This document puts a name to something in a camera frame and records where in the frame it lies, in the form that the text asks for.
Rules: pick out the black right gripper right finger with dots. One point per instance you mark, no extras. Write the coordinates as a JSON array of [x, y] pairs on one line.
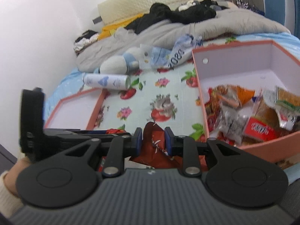
[[186, 148]]

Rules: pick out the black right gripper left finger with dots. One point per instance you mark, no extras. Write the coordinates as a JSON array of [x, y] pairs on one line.
[[120, 148]]

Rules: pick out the green bean snack packet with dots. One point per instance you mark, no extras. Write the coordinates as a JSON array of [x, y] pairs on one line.
[[269, 110]]

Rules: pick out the person's left hand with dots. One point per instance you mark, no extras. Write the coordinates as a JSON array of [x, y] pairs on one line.
[[12, 175]]

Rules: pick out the red foil snack packet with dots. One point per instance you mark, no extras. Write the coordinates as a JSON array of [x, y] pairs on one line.
[[115, 131]]

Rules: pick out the pink box lid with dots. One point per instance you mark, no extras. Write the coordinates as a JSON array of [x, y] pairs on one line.
[[78, 111]]

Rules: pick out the clear grey snack packet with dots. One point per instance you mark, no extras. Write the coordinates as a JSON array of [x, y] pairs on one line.
[[231, 124]]

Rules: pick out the orange snack packet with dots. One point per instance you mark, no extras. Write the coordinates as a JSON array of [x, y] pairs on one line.
[[234, 96]]

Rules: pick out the white spray can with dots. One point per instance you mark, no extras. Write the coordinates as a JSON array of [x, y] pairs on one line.
[[107, 81]]

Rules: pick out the cream sweater sleeve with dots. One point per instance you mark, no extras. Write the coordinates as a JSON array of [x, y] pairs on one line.
[[9, 203]]

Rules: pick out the red white snack packet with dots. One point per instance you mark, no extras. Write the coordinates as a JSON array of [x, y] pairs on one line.
[[259, 131]]

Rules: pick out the pink box with white interior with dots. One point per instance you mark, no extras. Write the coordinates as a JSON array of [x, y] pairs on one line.
[[236, 75]]

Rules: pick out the white blue plush toy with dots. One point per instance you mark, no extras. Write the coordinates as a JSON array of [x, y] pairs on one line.
[[122, 64]]

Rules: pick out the blue white plastic bag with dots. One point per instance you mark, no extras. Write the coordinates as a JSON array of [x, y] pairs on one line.
[[161, 58]]

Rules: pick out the folded clothes on nightstand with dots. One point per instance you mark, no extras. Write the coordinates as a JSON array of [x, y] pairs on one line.
[[87, 38]]

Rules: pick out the yellow pillow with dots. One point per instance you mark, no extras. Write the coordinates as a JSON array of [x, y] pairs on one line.
[[109, 30]]

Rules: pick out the grey duvet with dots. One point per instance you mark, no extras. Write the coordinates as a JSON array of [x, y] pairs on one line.
[[165, 33]]

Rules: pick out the black clothes pile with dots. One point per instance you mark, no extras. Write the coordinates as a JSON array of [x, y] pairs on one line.
[[158, 12]]

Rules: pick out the blue chair back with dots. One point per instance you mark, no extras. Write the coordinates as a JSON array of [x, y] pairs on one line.
[[275, 10]]

